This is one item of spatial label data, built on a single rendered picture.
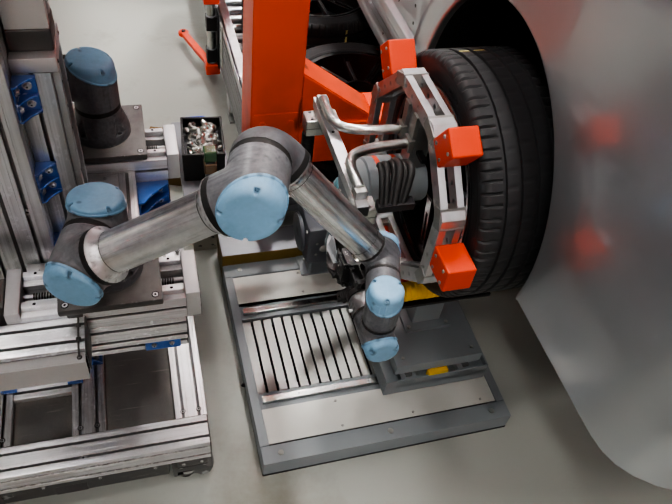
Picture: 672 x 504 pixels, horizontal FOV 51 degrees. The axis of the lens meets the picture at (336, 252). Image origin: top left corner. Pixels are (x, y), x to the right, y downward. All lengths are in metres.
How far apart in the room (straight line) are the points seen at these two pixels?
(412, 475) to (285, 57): 1.34
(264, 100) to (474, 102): 0.76
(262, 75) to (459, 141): 0.78
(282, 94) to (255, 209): 1.05
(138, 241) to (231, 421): 1.15
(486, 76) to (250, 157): 0.72
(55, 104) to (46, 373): 0.58
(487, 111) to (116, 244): 0.86
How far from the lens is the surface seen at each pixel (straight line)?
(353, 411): 2.31
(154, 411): 2.15
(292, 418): 2.27
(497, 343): 2.68
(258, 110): 2.20
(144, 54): 3.84
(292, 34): 2.07
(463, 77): 1.70
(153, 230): 1.29
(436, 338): 2.34
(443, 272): 1.64
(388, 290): 1.40
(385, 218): 2.09
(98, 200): 1.49
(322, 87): 2.22
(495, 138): 1.63
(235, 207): 1.16
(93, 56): 1.91
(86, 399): 2.17
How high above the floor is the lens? 2.07
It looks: 48 degrees down
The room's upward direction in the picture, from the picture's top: 9 degrees clockwise
